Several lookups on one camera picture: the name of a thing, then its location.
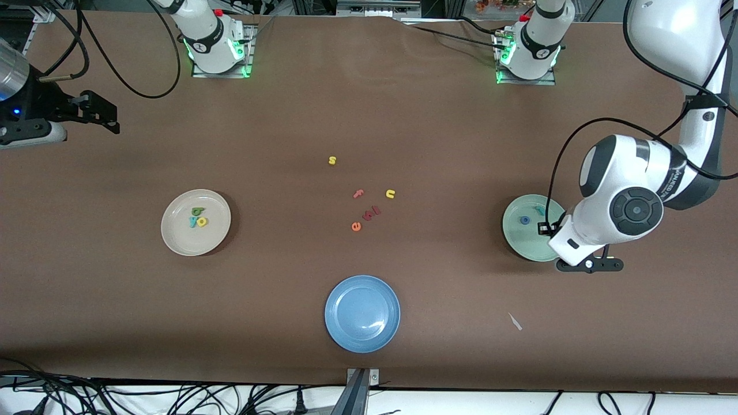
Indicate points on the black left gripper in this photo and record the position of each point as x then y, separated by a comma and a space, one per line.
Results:
543, 228

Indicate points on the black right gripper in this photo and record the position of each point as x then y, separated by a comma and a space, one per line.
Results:
43, 102

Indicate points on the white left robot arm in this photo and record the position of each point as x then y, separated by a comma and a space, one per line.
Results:
669, 34

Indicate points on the pale green plate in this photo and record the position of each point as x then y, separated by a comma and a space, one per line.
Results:
519, 242

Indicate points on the white paper scrap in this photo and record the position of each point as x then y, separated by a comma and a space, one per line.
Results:
515, 323

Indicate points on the beige brown plate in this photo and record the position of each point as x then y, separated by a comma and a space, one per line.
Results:
179, 230

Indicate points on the blue plate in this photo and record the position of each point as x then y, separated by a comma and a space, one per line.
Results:
362, 313

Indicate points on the orange decoration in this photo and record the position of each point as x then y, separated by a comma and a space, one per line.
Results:
501, 4

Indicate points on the black power plug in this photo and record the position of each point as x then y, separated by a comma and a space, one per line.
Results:
300, 403

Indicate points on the aluminium table edge rail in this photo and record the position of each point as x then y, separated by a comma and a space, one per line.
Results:
34, 31

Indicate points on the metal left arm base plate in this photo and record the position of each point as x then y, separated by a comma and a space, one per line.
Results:
526, 82

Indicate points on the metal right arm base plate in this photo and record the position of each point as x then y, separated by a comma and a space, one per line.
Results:
249, 52

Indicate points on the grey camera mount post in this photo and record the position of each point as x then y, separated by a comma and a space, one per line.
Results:
360, 383

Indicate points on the aluminium frame structure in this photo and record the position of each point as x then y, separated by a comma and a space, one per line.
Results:
377, 6

